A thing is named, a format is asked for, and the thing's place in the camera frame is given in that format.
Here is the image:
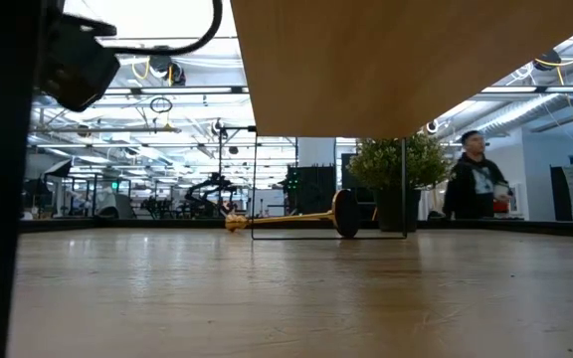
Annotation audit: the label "gold candlestick holder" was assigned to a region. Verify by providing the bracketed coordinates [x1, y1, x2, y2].
[224, 188, 361, 240]

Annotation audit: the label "wooden shelf riser black legs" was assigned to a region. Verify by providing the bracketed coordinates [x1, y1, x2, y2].
[230, 0, 573, 241]

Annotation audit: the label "black softbox light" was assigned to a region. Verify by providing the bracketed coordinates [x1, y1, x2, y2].
[42, 157, 74, 181]

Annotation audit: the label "black cabinet green lights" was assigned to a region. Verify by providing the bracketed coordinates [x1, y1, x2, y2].
[285, 165, 338, 219]

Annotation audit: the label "green potted plant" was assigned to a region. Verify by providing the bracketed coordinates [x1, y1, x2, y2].
[348, 132, 453, 234]

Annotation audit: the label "person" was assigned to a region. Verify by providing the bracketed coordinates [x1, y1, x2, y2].
[442, 129, 515, 221]

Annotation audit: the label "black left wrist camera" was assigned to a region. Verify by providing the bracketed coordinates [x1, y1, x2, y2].
[37, 13, 121, 113]

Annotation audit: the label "black aluminium rig frame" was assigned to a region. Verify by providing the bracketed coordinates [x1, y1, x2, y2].
[17, 217, 573, 239]

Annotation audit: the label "black left wrist camera cable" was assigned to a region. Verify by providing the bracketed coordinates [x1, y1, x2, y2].
[80, 0, 224, 57]

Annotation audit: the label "black ceiling cable reel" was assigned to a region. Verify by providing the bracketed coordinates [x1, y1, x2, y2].
[534, 48, 562, 72]
[147, 53, 187, 87]

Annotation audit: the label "silver ceiling air duct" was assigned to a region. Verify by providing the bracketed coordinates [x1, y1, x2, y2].
[458, 92, 573, 138]

